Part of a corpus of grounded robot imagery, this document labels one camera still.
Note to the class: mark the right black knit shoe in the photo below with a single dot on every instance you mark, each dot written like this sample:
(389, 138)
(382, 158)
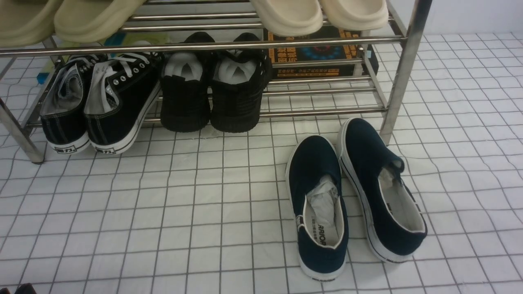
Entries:
(238, 82)

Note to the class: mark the right black canvas sneaker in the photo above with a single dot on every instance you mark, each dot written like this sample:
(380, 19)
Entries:
(121, 93)

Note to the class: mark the left black knit shoe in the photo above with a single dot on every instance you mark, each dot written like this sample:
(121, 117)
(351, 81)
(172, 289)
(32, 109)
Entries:
(184, 79)

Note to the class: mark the left black canvas sneaker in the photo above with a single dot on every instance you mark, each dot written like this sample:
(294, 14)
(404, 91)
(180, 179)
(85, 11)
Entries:
(61, 113)

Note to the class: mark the dark object bottom left corner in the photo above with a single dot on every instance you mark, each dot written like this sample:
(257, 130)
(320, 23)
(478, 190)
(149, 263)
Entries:
(26, 288)

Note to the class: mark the black knit shoe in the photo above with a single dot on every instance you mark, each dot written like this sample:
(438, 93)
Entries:
(184, 79)
(238, 82)

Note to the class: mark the silver metal shoe rack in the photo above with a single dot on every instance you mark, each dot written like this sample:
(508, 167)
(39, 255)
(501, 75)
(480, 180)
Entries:
(408, 37)

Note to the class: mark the far-right cream slipper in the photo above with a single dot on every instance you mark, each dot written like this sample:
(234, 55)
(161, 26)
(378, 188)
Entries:
(356, 15)

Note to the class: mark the black canvas sneaker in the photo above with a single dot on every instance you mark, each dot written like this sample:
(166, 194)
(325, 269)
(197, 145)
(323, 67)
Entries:
(61, 113)
(121, 93)

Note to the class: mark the navy slip-on shoe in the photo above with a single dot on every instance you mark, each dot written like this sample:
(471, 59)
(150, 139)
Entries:
(393, 221)
(314, 184)

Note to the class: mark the black orange printed box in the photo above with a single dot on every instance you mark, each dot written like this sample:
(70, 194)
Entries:
(318, 55)

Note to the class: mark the far-left beige slipper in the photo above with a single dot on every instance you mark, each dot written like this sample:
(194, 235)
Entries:
(26, 22)

